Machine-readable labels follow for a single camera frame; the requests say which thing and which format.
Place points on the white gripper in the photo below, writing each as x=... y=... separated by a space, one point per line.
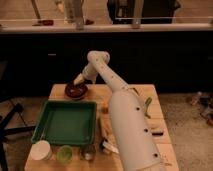
x=79 y=79

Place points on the white cup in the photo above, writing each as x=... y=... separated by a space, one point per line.
x=41 y=150

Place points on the silver metal cup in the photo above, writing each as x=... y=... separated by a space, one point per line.
x=87 y=152

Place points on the orange bowl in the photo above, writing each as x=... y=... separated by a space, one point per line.
x=76 y=98

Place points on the wooden stick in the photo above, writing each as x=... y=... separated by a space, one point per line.
x=103 y=128

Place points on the green cup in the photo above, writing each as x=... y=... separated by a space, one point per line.
x=64 y=154

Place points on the yellow black sponge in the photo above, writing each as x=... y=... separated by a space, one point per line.
x=157 y=130

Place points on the green plastic tray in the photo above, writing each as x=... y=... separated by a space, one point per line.
x=66 y=123

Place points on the black cabinet counter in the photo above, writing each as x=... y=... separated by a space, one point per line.
x=174 y=58

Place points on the orange round fruit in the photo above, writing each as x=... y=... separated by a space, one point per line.
x=105 y=106

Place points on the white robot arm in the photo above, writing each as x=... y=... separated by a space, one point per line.
x=137 y=148

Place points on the dark brown bowl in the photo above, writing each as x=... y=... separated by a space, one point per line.
x=75 y=90

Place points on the white handled brush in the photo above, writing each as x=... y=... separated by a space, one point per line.
x=107 y=148

